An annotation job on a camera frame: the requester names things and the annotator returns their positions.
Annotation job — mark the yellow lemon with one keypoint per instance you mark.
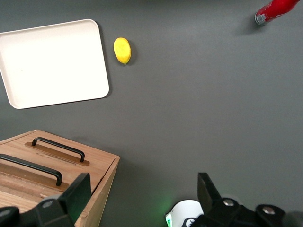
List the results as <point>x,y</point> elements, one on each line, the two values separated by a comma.
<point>122,49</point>

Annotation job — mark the beige rectangular tray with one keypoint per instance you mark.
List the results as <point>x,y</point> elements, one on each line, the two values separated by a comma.
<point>52,63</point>

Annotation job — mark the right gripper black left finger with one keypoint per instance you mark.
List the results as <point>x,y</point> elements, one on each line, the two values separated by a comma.
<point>75,196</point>

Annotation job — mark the wooden drawer cabinet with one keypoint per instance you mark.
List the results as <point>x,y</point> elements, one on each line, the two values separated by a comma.
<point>104,189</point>

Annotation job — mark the wooden drawer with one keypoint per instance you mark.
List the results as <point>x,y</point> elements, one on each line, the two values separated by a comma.
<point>14,172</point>
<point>59,156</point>

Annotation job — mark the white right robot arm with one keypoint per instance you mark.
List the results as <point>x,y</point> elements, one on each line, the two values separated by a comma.
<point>182,210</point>

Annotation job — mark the red bottle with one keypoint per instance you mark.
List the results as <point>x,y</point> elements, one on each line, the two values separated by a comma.
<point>272,9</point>

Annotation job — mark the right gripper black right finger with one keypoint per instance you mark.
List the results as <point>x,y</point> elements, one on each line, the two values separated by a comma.
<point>213,208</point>

